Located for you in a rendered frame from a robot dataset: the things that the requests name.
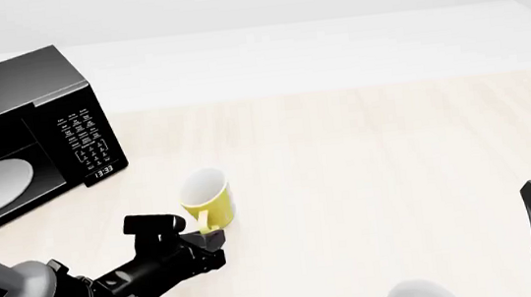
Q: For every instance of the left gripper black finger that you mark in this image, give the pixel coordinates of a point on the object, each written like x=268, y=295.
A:
x=215, y=240

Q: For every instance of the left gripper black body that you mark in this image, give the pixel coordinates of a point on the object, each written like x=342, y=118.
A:
x=204, y=260

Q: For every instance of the yellow and white mug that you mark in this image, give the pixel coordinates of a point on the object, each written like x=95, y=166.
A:
x=217, y=203

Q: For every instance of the black microwave oven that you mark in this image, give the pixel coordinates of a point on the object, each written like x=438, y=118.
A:
x=18, y=96

